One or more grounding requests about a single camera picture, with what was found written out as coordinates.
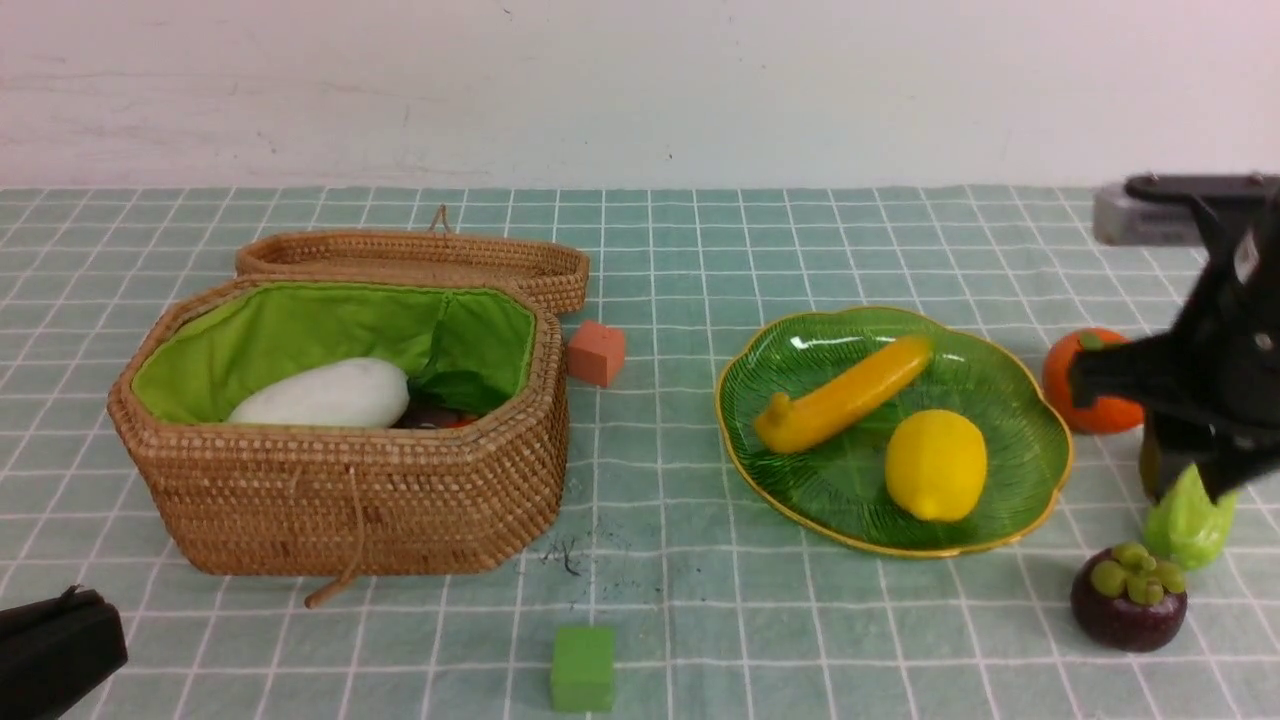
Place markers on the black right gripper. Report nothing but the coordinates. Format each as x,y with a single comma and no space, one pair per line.
1207,385

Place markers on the orange toy persimmon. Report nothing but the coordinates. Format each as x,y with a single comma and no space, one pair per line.
1107,415

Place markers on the green toy gourd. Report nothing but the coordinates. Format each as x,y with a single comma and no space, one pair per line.
1184,526

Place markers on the dark purple toy mangosteen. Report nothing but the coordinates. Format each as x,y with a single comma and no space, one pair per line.
1128,600

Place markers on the yellow toy lemon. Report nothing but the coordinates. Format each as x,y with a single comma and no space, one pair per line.
936,465

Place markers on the yellow toy banana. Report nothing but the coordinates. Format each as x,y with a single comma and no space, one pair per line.
793,425

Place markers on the purple toy eggplant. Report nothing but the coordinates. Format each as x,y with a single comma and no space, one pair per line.
421,416

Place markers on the white toy radish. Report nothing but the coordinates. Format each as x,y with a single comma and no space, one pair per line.
361,392

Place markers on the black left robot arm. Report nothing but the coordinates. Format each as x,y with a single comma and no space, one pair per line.
56,651

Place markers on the green leaf-shaped glass plate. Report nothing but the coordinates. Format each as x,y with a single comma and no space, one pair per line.
837,489

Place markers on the orange foam cube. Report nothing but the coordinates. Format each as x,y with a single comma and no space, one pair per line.
596,353

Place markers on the woven wicker basket lid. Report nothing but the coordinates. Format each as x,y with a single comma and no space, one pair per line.
556,276

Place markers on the green foam cube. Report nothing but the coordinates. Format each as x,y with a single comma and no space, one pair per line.
582,678

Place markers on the woven wicker basket green lining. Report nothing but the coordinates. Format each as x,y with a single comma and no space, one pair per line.
337,502

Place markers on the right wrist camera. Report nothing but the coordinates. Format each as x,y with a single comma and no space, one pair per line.
1178,210

